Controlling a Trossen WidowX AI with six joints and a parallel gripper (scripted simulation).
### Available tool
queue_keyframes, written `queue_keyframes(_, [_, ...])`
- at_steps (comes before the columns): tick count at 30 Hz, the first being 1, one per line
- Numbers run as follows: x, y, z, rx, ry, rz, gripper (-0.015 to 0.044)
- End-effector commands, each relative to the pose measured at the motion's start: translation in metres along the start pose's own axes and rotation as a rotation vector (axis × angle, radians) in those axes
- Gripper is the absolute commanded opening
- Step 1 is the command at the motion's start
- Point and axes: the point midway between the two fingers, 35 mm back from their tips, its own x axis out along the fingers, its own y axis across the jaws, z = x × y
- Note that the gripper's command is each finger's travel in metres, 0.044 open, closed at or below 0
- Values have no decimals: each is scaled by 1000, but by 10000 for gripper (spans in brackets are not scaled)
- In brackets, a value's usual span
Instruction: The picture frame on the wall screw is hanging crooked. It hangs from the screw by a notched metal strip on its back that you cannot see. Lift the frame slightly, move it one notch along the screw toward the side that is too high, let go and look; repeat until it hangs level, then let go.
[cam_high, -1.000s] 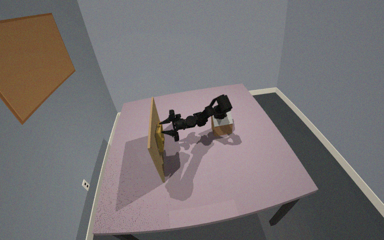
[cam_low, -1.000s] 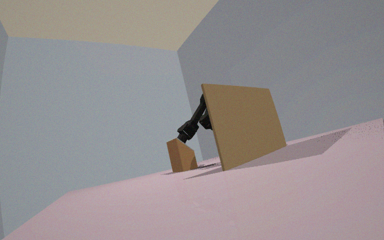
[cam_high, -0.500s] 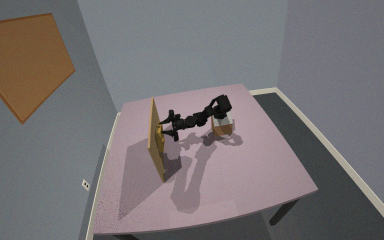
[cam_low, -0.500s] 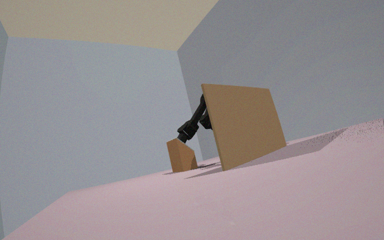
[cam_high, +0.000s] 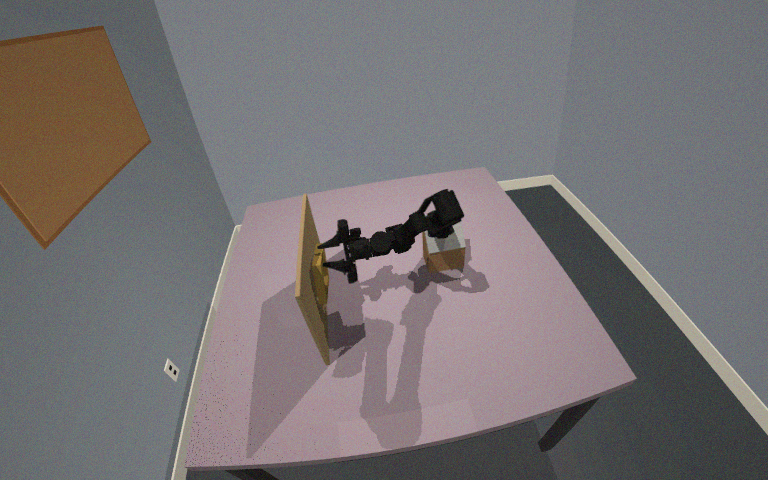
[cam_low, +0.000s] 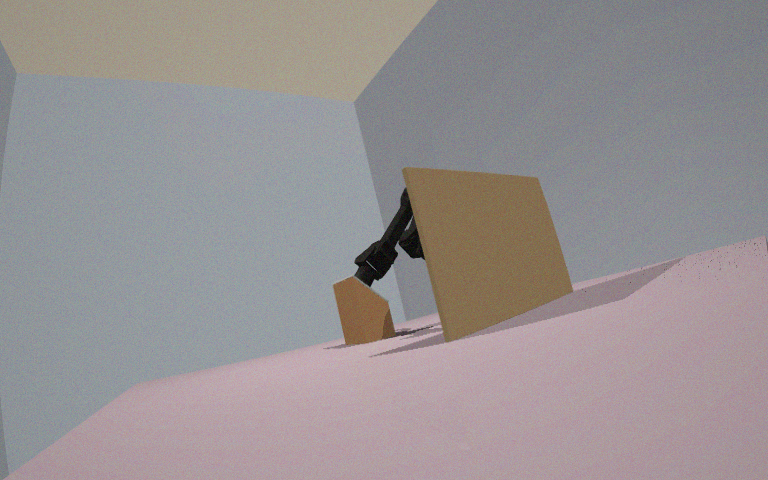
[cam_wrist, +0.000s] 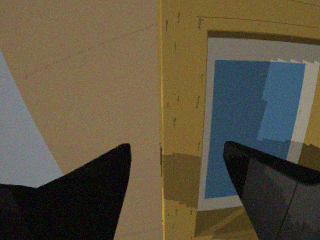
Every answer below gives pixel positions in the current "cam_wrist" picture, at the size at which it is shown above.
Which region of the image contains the yellow picture frame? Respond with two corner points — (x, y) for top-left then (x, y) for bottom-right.
(156, 0), (320, 240)

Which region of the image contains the brown flat board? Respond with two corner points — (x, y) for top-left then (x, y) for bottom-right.
(0, 0), (163, 240)

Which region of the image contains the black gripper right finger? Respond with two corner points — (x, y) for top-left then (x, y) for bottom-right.
(224, 141), (320, 240)

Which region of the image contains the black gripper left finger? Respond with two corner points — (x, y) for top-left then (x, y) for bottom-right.
(0, 144), (131, 240)

